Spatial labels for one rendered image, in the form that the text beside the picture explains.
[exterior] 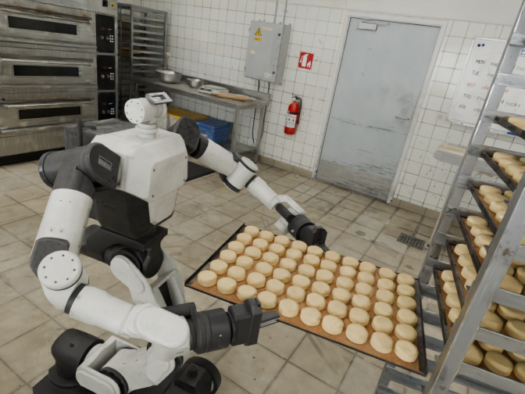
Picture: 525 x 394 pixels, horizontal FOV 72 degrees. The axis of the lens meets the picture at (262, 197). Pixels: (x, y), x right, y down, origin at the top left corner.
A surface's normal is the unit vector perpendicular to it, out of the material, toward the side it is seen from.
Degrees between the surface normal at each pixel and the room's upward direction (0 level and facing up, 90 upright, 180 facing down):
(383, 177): 90
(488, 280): 90
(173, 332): 30
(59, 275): 39
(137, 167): 86
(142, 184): 86
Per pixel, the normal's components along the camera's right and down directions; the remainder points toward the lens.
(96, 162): 0.95, -0.13
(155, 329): 0.33, -0.58
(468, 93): -0.51, 0.26
